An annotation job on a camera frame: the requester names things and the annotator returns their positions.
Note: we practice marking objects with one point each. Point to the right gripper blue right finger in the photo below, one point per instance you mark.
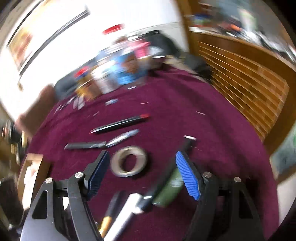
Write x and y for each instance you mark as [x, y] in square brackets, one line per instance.
[190, 175]

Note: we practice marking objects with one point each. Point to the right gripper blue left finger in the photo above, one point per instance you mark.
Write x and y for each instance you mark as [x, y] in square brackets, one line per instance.
[94, 174]

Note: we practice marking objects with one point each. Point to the black electrical tape roll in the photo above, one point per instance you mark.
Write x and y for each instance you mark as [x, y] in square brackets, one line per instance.
[128, 161]

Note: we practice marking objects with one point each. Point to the black marker with red ends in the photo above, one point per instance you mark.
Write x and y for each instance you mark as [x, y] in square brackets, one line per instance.
[120, 124]

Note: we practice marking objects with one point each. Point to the green lighter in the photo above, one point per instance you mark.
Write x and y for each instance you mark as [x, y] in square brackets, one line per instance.
[170, 191]

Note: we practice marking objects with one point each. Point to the black and gold pen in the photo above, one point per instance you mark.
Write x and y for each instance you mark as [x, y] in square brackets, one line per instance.
[111, 213]

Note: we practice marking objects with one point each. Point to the black marker pen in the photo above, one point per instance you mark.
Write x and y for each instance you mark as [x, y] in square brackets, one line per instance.
[85, 145]

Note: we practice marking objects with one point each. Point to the black pen with white tip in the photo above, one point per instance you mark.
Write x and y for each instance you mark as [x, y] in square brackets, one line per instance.
[145, 202]

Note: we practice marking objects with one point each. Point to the blue patterned small pen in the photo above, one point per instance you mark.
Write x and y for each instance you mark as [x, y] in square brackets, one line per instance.
[120, 138]

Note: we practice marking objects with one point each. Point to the purple table cloth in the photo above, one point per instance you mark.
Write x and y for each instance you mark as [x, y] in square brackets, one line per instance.
[178, 104]

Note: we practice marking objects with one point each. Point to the small white tube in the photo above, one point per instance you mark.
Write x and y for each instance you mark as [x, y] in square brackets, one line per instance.
[81, 102]
[75, 102]

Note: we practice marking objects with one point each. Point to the black pen at far edge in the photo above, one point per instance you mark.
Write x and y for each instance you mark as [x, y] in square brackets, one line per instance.
[68, 102]

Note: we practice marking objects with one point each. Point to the small blue battery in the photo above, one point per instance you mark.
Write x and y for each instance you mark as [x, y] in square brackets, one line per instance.
[112, 101]

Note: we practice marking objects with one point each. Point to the orange label jar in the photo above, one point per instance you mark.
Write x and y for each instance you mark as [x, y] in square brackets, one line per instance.
[88, 90]

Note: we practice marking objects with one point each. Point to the brown chair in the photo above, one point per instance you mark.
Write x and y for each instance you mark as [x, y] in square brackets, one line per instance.
[30, 121]

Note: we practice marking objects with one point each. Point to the black leather sofa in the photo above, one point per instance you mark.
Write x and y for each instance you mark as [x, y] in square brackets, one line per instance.
[67, 85]

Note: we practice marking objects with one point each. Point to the white plastic jar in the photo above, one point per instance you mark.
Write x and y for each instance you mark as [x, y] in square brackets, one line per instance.
[104, 79]

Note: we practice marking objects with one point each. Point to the red lid gold jar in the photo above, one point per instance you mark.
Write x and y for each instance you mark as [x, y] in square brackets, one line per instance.
[81, 73]

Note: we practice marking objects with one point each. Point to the blue snack jar pink lid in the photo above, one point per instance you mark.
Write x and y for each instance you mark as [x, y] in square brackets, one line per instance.
[131, 63]

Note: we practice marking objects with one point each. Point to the wooden cabinet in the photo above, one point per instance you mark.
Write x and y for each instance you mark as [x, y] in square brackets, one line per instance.
[259, 83]

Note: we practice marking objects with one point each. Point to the red lid clear jar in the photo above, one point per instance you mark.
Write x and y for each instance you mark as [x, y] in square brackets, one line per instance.
[113, 29]

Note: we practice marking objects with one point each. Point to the framed wall painting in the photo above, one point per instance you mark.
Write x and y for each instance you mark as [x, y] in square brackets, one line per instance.
[21, 45]

